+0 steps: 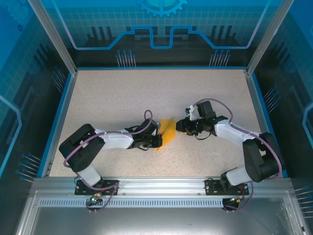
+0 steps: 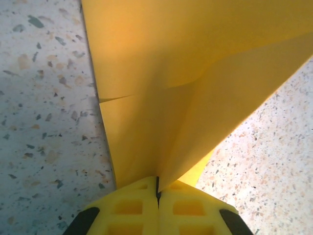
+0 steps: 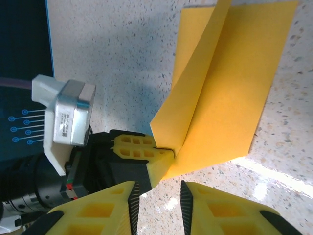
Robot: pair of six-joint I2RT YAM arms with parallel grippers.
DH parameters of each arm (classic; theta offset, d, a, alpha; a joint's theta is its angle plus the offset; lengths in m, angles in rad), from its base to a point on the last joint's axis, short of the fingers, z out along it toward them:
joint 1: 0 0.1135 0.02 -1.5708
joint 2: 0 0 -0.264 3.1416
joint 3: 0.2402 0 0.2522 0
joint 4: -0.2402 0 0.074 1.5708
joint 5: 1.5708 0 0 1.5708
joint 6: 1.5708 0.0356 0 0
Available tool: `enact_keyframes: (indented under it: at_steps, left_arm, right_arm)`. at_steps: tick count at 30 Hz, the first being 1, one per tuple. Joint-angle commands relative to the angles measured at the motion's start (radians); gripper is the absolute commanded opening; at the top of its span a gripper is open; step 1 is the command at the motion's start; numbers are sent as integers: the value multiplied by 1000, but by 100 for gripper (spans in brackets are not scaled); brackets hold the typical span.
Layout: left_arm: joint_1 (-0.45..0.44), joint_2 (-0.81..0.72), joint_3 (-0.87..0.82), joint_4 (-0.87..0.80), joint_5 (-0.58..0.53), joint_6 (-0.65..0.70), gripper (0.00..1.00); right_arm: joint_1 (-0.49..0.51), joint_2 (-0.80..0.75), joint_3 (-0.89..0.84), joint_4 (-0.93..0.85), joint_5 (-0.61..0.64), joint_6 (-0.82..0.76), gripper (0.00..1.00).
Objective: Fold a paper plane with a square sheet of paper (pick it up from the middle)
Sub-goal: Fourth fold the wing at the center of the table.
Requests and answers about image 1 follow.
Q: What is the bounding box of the blue table edge strip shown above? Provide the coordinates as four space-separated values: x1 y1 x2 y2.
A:
251 72 289 178

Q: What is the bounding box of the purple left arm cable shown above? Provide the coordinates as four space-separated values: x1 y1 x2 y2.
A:
64 110 154 213

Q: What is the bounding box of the aluminium base beam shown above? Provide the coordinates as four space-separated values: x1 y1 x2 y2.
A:
33 177 293 198

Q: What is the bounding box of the aluminium frame post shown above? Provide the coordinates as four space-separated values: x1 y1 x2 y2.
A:
27 0 79 76
244 0 295 76

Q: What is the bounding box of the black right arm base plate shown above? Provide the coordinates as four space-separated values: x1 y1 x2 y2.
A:
204 178 250 196

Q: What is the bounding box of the shiny metal sheet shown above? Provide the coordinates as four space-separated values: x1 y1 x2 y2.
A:
14 189 310 235

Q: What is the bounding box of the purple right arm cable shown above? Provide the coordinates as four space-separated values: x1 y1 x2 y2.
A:
193 98 282 212

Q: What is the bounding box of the blue printed wide wall panel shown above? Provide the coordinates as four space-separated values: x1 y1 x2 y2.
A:
39 0 282 68

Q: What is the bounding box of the right cable connector with light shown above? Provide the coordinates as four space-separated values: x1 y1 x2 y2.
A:
228 194 246 204

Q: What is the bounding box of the slotted grey cable duct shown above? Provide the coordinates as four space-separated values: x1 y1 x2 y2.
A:
38 198 245 208

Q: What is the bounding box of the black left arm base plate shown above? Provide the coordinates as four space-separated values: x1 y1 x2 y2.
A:
75 179 120 196

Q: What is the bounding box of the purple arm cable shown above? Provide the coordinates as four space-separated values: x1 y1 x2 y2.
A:
64 110 154 213
193 98 282 212

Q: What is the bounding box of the blue printed side panel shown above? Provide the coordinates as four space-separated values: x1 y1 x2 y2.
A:
249 0 313 221
0 0 74 235

